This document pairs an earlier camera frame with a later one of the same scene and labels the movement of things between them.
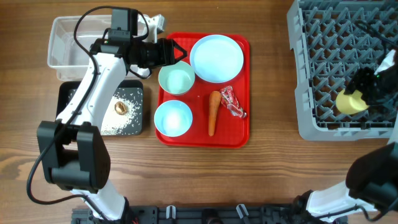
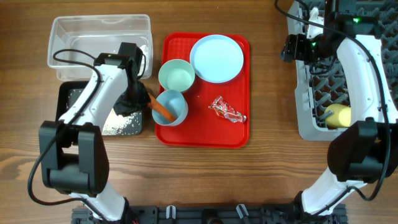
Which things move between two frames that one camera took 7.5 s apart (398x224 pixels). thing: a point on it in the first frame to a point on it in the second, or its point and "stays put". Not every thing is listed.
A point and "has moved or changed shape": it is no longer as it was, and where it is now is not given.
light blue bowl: x=173 y=118 has moved or changed shape
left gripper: x=167 y=54 to x=144 y=99
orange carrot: x=214 y=99 to x=153 y=104
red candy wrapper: x=229 y=98 to x=223 y=108
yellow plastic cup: x=353 y=103 has moved or changed shape
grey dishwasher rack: x=333 y=41 stays put
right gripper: x=360 y=82 to x=293 y=48
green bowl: x=178 y=78 stays put
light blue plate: x=216 y=58 stays put
